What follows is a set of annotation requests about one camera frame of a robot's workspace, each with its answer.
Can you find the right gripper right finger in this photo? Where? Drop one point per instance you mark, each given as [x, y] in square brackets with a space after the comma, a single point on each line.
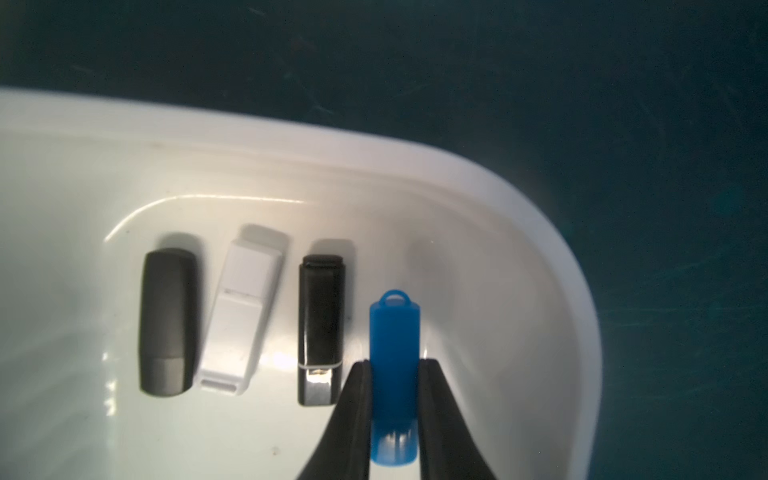
[446, 447]

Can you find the black white usb drive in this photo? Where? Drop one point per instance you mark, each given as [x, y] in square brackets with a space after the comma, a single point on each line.
[320, 329]

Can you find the matte black usb drive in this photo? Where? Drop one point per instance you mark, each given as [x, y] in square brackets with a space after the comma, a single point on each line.
[168, 323]

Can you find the blue usb drive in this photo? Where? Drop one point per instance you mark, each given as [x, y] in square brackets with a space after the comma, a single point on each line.
[394, 341]

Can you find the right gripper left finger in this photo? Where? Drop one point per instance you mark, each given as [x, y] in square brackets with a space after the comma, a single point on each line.
[344, 449]

